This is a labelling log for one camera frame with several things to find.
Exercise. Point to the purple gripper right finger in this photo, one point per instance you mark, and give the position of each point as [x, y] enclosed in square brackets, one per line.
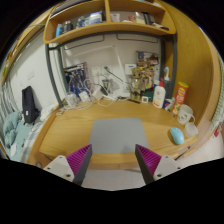
[153, 166]

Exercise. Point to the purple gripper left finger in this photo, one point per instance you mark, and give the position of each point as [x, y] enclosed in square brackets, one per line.
[72, 167]

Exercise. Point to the light blue computer mouse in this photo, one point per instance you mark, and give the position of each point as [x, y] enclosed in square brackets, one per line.
[177, 135]

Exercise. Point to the grey mouse pad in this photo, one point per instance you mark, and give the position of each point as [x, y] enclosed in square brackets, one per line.
[117, 135]

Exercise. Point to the black pen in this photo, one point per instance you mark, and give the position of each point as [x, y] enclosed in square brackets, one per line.
[179, 156]

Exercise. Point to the clear plastic round container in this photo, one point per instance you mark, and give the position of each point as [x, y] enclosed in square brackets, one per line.
[190, 129]

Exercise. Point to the white mug with print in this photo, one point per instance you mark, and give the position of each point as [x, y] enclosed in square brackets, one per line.
[185, 114]

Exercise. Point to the clear glass jar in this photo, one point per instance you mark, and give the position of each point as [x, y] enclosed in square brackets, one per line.
[71, 99]

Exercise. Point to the small white clock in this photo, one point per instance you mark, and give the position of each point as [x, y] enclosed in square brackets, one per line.
[145, 99]

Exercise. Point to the teal blanket on bed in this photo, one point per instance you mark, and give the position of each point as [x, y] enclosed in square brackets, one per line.
[15, 131]

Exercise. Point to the black backpack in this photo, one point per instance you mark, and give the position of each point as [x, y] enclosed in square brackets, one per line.
[29, 109]

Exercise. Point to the white lotion bottle red cap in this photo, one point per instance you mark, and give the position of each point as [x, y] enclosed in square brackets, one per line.
[159, 95]

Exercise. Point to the wooden model figure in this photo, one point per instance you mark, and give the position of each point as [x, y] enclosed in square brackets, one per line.
[137, 86]

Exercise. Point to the white spray bottle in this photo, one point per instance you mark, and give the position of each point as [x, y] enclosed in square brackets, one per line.
[167, 82]

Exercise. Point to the red chips can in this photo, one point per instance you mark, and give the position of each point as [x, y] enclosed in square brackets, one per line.
[180, 97]

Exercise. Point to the wooden wall shelf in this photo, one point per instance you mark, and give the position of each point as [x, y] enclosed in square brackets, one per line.
[159, 13]

